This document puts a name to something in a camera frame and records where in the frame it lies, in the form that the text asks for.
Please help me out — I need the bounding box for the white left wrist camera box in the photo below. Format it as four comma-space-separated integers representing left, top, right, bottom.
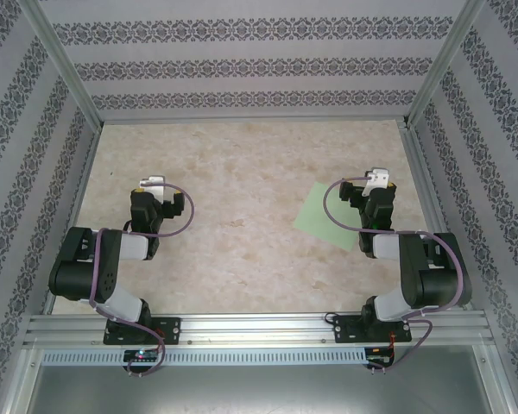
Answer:
138, 174, 167, 203

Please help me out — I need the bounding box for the aluminium mounting rail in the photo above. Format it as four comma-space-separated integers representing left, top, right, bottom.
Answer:
23, 312, 496, 347

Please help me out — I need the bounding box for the slotted grey cable duct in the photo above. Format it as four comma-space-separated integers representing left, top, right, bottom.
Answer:
41, 348, 369, 367

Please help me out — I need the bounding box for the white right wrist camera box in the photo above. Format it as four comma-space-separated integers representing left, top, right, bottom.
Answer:
364, 167, 392, 196

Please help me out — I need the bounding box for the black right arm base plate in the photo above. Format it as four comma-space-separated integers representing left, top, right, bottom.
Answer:
334, 313, 414, 345

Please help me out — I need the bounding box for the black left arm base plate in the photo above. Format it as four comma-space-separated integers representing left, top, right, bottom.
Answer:
103, 317, 182, 346

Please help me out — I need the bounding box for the aluminium frame post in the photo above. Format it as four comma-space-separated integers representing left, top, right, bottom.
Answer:
16, 0, 104, 129
403, 0, 489, 129

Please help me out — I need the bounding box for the light green paper sheet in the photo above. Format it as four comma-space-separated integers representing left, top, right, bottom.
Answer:
293, 181, 366, 252

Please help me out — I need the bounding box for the grey metal panel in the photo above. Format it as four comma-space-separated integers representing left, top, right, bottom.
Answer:
19, 364, 509, 414

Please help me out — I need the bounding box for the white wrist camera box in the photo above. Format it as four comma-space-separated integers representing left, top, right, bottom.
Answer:
364, 167, 392, 196
138, 174, 167, 203

